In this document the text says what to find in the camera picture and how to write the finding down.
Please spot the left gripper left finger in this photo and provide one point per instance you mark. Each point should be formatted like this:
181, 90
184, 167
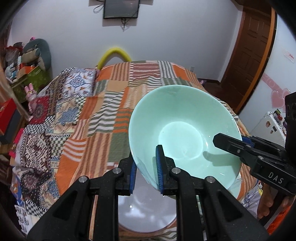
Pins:
69, 218

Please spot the brown wooden door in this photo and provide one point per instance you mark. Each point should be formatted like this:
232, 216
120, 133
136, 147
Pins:
250, 54

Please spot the patterned mosaic blanket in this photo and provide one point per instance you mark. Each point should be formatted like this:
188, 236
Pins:
39, 145

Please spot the white suitcase with stickers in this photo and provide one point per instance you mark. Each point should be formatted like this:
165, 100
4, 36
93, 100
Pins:
270, 128

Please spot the grey plush toy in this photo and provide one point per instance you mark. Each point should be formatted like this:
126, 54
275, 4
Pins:
37, 50

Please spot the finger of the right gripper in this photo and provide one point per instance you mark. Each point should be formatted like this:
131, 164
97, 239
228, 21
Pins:
240, 148

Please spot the right hand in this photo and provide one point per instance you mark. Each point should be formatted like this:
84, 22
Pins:
267, 200

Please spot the white bowl black spots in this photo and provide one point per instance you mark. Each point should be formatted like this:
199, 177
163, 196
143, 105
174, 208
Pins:
235, 187

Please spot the red box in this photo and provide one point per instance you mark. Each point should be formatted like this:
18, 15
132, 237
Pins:
7, 110

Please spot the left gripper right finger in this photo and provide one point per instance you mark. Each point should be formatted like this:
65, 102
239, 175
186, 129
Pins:
205, 209

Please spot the white sliding wardrobe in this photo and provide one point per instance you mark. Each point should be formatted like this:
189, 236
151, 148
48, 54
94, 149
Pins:
277, 81

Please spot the small wall monitor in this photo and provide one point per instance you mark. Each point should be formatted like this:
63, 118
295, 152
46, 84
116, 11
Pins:
121, 9

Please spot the green box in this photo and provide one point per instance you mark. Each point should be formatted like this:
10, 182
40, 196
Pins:
37, 77

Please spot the mint green bowl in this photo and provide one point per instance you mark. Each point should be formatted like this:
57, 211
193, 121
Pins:
184, 121

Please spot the pink bunny toy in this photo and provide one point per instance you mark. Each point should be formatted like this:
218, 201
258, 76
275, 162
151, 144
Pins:
31, 97

